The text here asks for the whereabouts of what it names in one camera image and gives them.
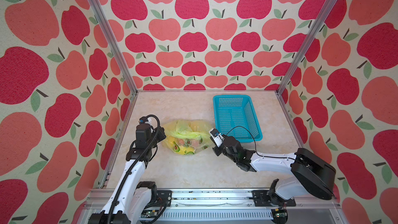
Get yellow translucent plastic bag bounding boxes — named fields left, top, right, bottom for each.
left=162, top=119, right=213, bottom=155

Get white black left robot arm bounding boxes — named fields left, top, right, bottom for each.
left=88, top=123, right=172, bottom=224

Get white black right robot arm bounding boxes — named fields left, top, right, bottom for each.
left=210, top=129, right=336, bottom=206

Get teal plastic mesh basket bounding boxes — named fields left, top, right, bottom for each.
left=213, top=94, right=263, bottom=143

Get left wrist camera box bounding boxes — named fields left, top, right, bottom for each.
left=139, top=116, right=154, bottom=125

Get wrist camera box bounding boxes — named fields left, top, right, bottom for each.
left=209, top=128, right=223, bottom=147
left=139, top=116, right=154, bottom=125

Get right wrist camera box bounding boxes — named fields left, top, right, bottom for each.
left=209, top=128, right=223, bottom=147

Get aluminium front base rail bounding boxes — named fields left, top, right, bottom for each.
left=74, top=188, right=349, bottom=224

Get aluminium left rear corner post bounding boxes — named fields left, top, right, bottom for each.
left=75, top=0, right=138, bottom=95

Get aluminium corner post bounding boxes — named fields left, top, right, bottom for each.
left=276, top=0, right=355, bottom=95
left=75, top=0, right=138, bottom=95

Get aluminium right rear corner post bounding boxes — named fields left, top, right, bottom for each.
left=276, top=0, right=355, bottom=95

